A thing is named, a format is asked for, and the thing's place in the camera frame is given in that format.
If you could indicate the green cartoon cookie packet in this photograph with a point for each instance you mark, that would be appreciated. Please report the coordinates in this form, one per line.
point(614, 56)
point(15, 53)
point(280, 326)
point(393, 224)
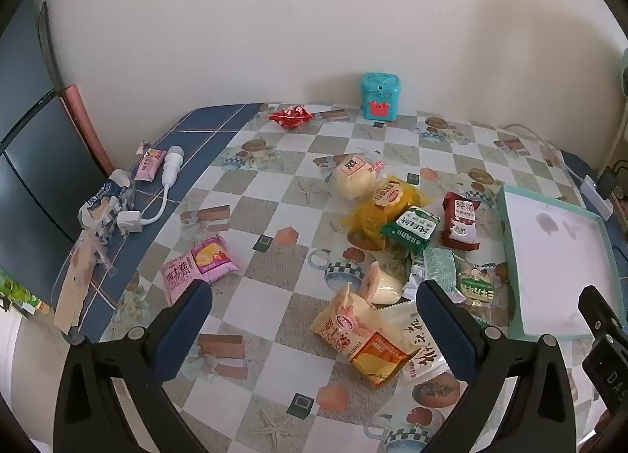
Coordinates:
point(475, 283)

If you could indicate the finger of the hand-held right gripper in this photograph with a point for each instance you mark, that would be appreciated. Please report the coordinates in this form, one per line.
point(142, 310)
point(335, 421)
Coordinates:
point(599, 310)

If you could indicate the blue plaid tablecloth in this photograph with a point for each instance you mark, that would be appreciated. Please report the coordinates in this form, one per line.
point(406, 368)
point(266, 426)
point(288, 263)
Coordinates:
point(206, 124)

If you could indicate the round bread packet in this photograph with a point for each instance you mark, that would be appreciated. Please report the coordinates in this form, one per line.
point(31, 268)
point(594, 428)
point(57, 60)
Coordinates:
point(351, 178)

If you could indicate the white power strip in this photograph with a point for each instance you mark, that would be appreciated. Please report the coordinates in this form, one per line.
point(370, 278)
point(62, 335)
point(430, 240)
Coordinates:
point(596, 195)

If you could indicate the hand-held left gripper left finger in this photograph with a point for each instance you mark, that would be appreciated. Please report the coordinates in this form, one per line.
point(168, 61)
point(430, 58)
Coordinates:
point(184, 320)

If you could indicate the pale green snack packet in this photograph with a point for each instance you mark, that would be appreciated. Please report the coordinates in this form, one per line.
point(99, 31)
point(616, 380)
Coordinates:
point(437, 265)

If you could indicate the dark red biscuit packet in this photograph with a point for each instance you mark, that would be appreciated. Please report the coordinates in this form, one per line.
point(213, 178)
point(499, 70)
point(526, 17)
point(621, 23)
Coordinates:
point(459, 220)

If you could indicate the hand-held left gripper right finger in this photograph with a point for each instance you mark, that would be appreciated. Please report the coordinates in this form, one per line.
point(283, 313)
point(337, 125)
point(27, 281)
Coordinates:
point(446, 330)

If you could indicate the pink board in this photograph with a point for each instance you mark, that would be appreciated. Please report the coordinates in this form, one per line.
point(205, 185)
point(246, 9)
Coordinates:
point(91, 129)

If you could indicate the red snack packet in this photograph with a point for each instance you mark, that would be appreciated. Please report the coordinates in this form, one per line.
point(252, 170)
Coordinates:
point(292, 117)

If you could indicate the green white milk carton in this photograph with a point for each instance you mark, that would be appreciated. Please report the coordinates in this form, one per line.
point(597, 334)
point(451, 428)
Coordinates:
point(411, 229)

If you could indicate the yellow snack packet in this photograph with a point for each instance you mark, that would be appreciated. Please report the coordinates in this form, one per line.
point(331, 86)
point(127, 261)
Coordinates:
point(378, 215)

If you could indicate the crumpled blue white wrapper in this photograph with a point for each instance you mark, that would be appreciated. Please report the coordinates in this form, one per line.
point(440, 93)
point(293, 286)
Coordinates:
point(100, 200)

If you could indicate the pink roll cake packet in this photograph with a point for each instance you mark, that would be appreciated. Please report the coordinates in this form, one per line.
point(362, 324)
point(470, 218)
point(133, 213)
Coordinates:
point(201, 269)

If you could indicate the orange roll cake packet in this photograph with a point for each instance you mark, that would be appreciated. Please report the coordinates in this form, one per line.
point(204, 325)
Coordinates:
point(360, 335)

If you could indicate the teal cardboard tray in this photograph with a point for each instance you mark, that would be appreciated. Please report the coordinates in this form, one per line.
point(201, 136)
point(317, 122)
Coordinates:
point(559, 261)

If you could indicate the dark grey cabinet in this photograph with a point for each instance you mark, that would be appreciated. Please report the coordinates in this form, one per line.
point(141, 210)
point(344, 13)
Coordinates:
point(34, 163)

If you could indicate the teal toy box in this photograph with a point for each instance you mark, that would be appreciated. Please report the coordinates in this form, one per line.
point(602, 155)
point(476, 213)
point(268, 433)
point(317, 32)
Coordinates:
point(378, 95)

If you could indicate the crumpled clear wrapper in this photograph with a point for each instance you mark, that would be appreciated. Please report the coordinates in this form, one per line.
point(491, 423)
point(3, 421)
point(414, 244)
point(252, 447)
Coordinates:
point(73, 286)

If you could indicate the small cream bread packet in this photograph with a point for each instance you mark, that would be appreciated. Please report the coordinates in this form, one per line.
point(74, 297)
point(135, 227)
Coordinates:
point(381, 285)

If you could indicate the small pink snack packet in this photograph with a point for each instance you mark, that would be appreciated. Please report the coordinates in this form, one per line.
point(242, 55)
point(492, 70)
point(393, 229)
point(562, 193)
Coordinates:
point(149, 164)

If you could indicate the white snack packet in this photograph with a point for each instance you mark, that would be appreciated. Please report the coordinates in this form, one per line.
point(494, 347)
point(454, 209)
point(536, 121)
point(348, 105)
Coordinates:
point(417, 335)

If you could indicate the black charger plug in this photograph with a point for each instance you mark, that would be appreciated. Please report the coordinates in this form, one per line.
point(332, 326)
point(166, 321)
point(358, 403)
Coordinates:
point(608, 180)

